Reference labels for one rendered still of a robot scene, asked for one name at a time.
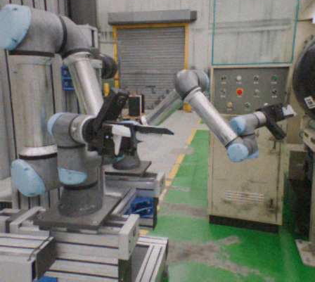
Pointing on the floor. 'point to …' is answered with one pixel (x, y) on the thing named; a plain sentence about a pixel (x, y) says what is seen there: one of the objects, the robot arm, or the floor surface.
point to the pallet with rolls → (135, 107)
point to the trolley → (108, 66)
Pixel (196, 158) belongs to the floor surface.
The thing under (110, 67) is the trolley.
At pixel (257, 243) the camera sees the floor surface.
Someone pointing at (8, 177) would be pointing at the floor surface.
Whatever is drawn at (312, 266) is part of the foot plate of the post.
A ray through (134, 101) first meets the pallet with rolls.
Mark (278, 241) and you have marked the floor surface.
